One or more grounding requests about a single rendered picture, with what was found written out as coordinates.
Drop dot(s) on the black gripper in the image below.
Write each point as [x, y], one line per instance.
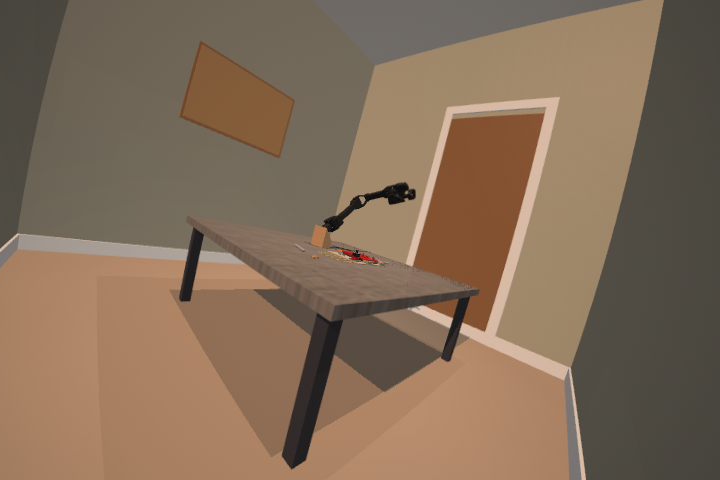
[400, 197]

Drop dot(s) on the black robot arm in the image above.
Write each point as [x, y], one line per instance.
[355, 203]

